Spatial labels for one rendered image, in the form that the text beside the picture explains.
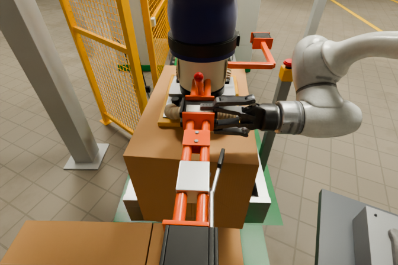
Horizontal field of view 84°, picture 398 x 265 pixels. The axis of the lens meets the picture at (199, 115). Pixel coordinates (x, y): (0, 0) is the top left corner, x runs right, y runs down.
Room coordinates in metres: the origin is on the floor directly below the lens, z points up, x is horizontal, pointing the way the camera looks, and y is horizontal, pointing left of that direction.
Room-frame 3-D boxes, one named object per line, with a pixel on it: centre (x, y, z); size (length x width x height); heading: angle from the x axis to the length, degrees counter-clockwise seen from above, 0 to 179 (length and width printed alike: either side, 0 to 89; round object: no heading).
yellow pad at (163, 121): (0.72, 0.08, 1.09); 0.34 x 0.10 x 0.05; 177
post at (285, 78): (1.12, -0.50, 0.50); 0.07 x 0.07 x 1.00; 89
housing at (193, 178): (0.26, 0.01, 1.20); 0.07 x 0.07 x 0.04; 87
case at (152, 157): (0.70, 0.00, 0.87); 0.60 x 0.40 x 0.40; 175
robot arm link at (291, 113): (0.45, -0.23, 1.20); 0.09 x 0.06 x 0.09; 179
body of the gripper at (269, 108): (0.45, -0.16, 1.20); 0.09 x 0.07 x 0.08; 89
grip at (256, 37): (1.01, -0.29, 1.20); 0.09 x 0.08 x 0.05; 87
